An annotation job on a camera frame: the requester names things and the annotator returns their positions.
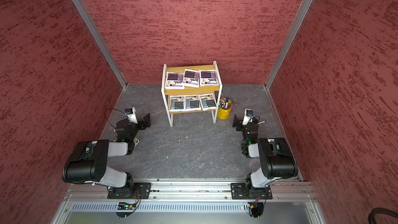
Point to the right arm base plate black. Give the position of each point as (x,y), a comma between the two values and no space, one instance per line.
(242,191)

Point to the corner aluminium post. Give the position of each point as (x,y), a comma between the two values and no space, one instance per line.
(298,19)
(82,10)

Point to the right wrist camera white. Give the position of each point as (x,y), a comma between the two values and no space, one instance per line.
(248,116)

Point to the grey-blue coffee bag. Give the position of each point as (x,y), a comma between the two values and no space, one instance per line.
(208,102)
(192,103)
(177,103)

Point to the wooden two-tier shelf white frame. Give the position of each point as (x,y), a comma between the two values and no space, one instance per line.
(167,93)

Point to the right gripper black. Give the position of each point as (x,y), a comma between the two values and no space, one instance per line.
(239,124)

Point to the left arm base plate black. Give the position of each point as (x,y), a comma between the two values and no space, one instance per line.
(137,191)

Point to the yellow pen cup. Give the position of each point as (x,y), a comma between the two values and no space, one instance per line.
(225,106)

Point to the purple coffee bag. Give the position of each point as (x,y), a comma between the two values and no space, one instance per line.
(174,81)
(208,78)
(191,78)

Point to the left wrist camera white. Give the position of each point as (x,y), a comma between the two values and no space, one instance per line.
(131,115)

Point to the right corner aluminium post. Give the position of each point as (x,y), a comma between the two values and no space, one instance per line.
(298,19)

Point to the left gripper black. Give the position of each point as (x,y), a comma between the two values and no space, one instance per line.
(146,118)

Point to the left corner aluminium post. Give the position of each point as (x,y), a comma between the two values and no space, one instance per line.
(82,10)

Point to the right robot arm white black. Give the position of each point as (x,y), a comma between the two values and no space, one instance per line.
(276,158)

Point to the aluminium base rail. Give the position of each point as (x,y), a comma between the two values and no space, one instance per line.
(201,190)

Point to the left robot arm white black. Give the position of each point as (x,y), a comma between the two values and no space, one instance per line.
(87,164)

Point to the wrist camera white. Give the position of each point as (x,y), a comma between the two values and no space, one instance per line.
(248,116)
(131,115)

